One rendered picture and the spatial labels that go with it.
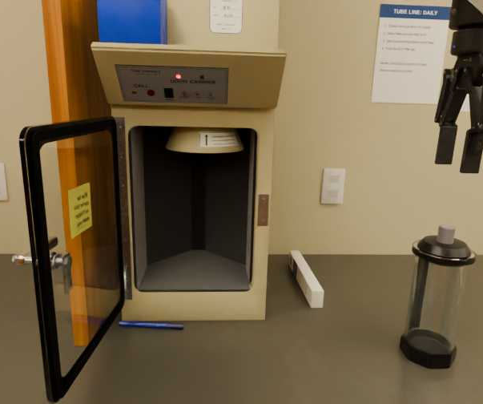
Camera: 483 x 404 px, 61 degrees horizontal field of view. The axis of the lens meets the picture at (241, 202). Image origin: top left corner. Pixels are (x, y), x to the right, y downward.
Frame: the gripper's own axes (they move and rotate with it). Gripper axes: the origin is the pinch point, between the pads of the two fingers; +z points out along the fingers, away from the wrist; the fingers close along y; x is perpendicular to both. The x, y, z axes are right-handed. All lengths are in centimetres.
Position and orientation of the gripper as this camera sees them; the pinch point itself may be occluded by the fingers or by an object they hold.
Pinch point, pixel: (457, 153)
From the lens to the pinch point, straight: 83.1
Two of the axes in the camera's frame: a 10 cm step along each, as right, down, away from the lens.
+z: -0.3, 9.6, 2.7
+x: -10.0, -0.1, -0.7
